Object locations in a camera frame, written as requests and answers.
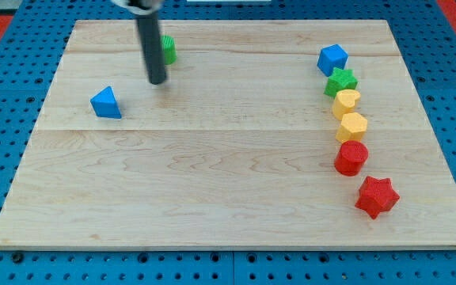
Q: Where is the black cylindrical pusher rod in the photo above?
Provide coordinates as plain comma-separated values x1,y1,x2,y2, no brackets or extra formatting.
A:
135,6,167,85

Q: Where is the white rod mount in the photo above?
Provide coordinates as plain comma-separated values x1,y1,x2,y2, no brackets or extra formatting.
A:
111,0,164,15

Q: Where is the green cylinder block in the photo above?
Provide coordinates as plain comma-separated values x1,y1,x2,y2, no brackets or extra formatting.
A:
161,35,177,65

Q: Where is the wooden board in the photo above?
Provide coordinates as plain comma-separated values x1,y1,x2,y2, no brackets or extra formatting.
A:
0,20,456,251

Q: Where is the blue triangle block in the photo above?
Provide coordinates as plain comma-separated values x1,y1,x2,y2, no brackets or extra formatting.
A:
89,86,122,119

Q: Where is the blue cube block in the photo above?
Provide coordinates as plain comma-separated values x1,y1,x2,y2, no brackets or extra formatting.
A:
317,44,348,77

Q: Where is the green star block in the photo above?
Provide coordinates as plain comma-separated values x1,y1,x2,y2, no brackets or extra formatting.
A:
324,67,358,97

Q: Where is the yellow heart block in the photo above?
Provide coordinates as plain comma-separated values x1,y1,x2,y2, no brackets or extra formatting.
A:
332,89,361,120

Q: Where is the yellow hexagon block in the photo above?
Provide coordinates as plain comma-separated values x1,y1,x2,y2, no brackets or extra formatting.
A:
335,112,368,143

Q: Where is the red cylinder block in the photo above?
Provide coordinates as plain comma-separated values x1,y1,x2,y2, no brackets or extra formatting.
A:
334,140,369,177

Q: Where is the red star block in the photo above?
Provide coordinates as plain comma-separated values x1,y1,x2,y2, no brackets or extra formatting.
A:
355,176,401,219

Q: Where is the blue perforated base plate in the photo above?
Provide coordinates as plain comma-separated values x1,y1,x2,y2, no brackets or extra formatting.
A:
0,1,456,284

